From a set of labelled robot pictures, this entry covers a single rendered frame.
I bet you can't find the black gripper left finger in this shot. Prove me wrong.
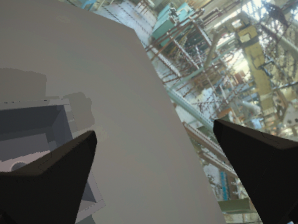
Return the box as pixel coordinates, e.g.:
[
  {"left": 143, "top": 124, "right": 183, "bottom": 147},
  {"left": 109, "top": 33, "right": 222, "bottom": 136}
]
[{"left": 0, "top": 131, "right": 97, "bottom": 224}]

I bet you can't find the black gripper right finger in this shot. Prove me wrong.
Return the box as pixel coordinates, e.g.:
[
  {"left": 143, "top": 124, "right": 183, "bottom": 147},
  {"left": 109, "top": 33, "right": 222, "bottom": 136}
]
[{"left": 213, "top": 119, "right": 298, "bottom": 224}]

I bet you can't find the grey open box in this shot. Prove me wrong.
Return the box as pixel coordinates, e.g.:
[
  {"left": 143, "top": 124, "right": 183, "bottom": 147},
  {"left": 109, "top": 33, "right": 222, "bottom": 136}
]
[{"left": 0, "top": 99, "right": 105, "bottom": 224}]

